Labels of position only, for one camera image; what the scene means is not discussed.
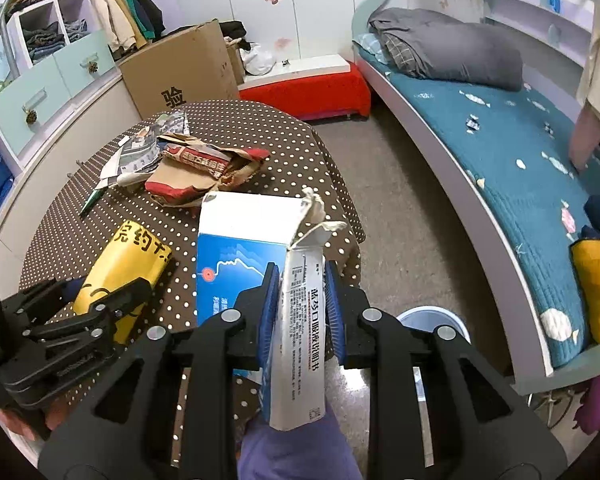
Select yellow paper bag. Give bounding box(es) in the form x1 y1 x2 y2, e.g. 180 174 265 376
72 220 176 346

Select cream hanging jacket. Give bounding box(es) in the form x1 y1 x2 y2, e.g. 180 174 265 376
85 0 131 53

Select printed leaflet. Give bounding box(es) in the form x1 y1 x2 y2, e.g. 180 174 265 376
99 110 191 188

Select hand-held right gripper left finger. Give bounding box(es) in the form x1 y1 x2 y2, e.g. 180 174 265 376
37 262 282 480

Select pale teal bunk bed frame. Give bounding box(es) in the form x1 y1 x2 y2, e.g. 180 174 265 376
350 0 600 396

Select green hanging jacket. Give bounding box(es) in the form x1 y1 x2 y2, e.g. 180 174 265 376
117 0 153 43

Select black cloth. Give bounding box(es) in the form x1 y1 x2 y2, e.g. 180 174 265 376
219 20 251 41

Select person's left hand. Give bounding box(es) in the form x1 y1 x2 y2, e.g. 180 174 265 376
44 396 79 431

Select person's purple trouser leg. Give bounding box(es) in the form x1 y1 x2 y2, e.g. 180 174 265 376
237 405 363 480

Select metal ring frame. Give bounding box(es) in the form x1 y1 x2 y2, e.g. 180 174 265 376
527 385 586 426

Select white curved platform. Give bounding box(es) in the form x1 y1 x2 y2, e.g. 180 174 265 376
0 67 146 281

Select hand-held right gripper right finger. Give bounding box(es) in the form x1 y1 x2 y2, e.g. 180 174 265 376
324 260 568 480

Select large cardboard box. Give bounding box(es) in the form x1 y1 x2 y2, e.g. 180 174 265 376
117 19 241 121

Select blue white carton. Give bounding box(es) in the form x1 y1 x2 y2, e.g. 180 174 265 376
196 187 351 432

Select black hanging jacket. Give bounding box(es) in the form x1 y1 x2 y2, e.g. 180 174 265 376
125 0 167 36

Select white wardrobe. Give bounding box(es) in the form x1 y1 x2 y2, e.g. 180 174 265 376
162 0 396 61

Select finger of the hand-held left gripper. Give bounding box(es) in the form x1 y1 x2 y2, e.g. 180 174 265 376
27 277 153 346
0 280 83 321

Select teal candy-print bed sheet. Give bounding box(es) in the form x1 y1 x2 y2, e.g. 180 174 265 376
355 45 600 368

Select white plastic bag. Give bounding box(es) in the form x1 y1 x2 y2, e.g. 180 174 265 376
240 42 277 76

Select white wall shelf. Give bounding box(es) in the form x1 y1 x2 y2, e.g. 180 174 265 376
482 0 600 68

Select red bench with white top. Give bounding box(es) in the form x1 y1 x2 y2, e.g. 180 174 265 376
237 54 372 122

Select pale teal drawer unit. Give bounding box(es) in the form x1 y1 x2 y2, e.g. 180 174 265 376
0 30 117 148

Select red brown paper bag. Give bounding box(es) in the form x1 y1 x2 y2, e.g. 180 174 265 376
144 134 271 208

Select light blue pillow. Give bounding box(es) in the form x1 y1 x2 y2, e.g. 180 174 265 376
355 32 388 63

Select blue plastic basin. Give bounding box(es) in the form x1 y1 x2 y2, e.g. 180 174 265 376
395 306 472 346

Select pink hanging garment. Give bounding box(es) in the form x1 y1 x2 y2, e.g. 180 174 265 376
567 100 600 171

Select green pen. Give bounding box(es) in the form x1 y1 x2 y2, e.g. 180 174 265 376
79 182 112 218

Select grey folded quilt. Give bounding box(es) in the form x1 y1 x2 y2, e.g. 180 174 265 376
367 7 525 92

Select brown polka-dot tablecloth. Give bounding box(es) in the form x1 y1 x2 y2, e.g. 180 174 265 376
19 100 367 441

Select folded jeans stack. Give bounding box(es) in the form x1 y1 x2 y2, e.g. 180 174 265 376
22 20 88 61

